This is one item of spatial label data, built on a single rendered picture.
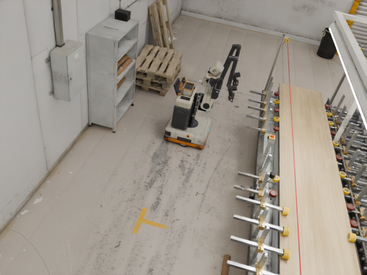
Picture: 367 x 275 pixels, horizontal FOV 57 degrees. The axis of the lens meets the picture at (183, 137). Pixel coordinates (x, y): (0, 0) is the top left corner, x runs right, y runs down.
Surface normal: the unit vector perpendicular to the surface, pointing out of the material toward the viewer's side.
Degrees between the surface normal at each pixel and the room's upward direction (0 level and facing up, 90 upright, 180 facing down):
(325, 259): 0
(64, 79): 90
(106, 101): 90
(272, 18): 90
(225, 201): 0
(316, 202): 0
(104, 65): 90
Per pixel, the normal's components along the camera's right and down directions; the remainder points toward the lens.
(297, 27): -0.22, 0.58
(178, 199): 0.15, -0.78
